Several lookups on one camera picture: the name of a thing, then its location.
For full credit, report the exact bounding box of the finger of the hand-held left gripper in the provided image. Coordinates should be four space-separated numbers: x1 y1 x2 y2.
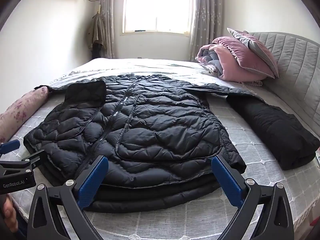
23 149 48 168
0 139 21 156

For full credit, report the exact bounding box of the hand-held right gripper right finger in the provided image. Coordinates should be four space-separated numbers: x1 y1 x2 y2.
211 154 295 240

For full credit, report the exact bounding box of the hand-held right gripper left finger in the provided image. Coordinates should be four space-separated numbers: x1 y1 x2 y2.
26 155 109 240

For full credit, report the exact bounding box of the black quilted down jacket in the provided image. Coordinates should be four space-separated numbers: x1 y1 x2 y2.
24 74 258 213

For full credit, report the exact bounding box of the person's left hand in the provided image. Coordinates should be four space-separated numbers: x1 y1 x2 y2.
0 194 18 232

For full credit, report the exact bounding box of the grey bed cover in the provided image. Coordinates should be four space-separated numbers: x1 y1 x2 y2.
6 57 320 240

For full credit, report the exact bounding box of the pink floral bolster pillow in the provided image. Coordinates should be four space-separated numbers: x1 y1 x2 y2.
0 86 49 143

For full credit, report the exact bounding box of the folded black garment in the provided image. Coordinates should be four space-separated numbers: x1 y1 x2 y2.
226 94 320 172

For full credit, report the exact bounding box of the pink folded quilt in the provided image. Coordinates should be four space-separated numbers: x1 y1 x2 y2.
195 37 265 87

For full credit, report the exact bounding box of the grey and pink pillow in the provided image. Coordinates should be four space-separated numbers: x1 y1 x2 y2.
227 27 280 79

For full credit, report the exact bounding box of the grey padded headboard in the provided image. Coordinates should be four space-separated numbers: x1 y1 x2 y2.
249 31 320 133

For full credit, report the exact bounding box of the hanging olive coat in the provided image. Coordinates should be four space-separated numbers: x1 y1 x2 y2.
87 12 106 61

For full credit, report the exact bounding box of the grey patterned curtain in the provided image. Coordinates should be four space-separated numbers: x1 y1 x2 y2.
99 0 116 59
189 0 226 62

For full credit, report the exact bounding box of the window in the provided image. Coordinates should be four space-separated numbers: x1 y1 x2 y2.
122 0 193 36

